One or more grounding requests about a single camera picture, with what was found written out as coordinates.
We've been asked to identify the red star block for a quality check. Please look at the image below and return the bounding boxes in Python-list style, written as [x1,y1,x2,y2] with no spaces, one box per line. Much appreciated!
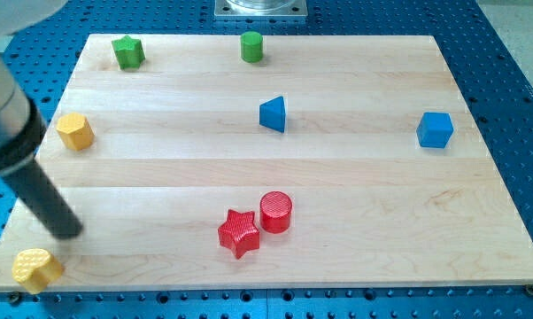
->
[218,209,260,259]

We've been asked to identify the yellow hexagon block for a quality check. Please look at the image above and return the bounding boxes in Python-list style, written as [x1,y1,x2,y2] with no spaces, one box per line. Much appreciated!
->
[56,113,95,151]

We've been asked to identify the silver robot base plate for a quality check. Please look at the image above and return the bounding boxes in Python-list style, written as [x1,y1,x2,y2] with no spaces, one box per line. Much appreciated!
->
[214,0,308,20]

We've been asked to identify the blue triangle block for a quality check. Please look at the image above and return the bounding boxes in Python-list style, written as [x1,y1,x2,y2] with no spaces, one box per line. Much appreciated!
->
[259,96,286,133]

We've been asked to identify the black collar tool mount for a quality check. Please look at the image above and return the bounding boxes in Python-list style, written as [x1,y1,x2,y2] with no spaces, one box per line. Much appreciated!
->
[0,97,47,171]

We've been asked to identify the green cylinder block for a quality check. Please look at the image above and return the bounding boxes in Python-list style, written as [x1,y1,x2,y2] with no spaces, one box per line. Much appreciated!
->
[240,31,263,63]

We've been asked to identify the green star block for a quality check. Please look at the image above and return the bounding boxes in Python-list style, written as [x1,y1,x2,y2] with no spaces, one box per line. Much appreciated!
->
[112,35,145,70]

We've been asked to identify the blue cube block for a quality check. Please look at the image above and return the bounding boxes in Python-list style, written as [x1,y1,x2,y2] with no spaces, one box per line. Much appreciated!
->
[416,112,454,148]

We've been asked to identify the red cylinder block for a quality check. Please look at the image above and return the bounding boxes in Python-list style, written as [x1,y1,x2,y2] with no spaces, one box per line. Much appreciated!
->
[259,191,293,234]

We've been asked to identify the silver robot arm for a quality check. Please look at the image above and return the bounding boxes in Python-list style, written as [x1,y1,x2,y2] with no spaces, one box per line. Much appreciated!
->
[0,0,82,240]

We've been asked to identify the light wooden board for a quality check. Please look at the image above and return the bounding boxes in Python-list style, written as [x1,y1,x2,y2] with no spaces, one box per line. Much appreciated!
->
[0,34,533,292]

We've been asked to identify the yellow heart block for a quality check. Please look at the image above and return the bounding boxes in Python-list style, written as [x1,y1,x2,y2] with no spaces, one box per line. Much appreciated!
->
[12,248,65,294]

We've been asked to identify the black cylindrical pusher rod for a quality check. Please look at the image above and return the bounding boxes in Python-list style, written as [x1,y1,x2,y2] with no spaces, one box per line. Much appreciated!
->
[1,159,83,239]

